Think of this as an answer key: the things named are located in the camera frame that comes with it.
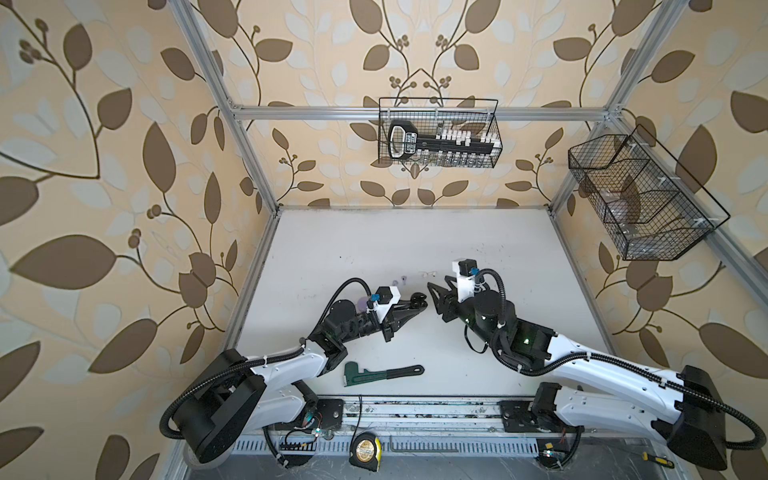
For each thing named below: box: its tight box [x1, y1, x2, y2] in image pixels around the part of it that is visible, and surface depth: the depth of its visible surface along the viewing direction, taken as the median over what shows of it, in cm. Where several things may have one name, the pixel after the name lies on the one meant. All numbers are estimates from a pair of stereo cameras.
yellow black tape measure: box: [349, 432, 383, 472], surface depth 69 cm
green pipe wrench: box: [343, 362, 425, 387], surface depth 82 cm
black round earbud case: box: [410, 292, 428, 310], surface depth 75 cm
